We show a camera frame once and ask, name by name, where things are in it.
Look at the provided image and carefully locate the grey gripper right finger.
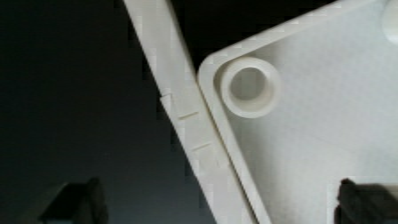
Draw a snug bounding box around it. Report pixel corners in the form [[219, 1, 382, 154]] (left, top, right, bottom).
[[334, 179, 398, 224]]

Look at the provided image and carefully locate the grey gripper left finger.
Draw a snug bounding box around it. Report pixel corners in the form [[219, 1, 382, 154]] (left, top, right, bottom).
[[38, 178, 109, 224]]

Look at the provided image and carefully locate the white desk top tray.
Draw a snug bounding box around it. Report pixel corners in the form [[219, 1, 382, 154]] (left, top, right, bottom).
[[199, 0, 398, 224]]

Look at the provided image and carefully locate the white U-shaped obstacle fence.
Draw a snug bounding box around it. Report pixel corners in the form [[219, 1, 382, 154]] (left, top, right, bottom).
[[123, 0, 256, 224]]

